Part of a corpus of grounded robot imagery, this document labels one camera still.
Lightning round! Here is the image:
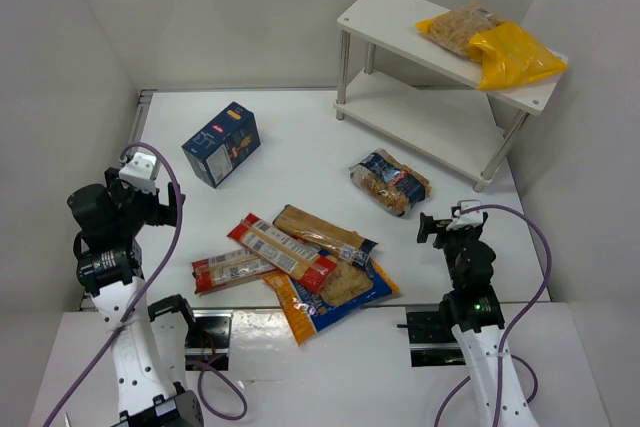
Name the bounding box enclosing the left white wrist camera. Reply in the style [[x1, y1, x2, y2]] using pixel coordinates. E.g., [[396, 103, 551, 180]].
[[118, 152, 159, 194]]

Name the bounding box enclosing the red spaghetti pack upper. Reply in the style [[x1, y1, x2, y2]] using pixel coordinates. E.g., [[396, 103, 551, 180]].
[[227, 214, 337, 293]]

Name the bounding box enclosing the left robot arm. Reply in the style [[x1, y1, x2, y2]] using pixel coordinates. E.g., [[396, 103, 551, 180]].
[[67, 160, 204, 426]]

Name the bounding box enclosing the dark-ended spaghetti pack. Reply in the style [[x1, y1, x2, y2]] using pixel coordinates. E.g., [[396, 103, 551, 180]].
[[274, 205, 378, 269]]

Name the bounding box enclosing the blue orange macaroni bag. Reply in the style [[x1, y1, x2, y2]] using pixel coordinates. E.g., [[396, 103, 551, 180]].
[[263, 260, 399, 346]]

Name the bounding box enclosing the red spaghetti pack lower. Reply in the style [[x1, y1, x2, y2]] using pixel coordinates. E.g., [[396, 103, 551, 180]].
[[191, 248, 278, 295]]

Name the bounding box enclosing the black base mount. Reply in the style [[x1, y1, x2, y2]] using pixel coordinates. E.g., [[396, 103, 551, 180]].
[[397, 305, 465, 368], [185, 310, 232, 371]]

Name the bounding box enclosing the white two-tier shelf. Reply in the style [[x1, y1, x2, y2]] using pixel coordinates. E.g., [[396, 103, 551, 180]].
[[334, 0, 560, 192]]

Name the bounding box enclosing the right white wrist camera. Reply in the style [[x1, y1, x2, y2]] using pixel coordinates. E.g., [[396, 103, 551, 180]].
[[446, 200, 486, 231]]

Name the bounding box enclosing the yellow pasta bag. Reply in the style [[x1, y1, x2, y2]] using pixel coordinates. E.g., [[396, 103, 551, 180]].
[[416, 1, 568, 91]]

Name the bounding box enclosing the red spaghetti pack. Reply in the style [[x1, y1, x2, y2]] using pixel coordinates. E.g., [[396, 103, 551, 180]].
[[227, 214, 337, 293], [191, 248, 278, 295]]

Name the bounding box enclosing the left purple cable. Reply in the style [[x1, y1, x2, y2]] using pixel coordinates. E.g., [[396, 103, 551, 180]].
[[42, 142, 248, 427]]

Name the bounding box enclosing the blue pasta box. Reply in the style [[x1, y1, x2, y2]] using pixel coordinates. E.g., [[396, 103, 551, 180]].
[[182, 102, 261, 188]]

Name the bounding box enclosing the dark blue fusilli bag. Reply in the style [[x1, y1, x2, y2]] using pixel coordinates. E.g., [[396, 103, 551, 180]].
[[349, 148, 431, 217]]

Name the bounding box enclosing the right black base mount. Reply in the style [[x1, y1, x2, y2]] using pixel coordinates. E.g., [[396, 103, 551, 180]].
[[397, 305, 465, 368]]

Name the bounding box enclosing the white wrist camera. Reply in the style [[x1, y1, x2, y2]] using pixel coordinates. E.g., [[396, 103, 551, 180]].
[[446, 200, 486, 231], [118, 152, 159, 194]]

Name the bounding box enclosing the purple cable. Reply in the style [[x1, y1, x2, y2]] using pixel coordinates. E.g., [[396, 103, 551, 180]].
[[42, 142, 248, 427], [432, 204, 553, 427]]

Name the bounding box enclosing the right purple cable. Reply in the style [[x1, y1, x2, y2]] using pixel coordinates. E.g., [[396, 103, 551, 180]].
[[432, 204, 553, 427]]

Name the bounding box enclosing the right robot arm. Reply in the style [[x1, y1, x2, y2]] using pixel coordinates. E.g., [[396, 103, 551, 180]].
[[417, 212, 538, 426]]

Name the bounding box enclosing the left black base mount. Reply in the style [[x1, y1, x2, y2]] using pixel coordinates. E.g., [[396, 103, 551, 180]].
[[185, 310, 232, 371]]

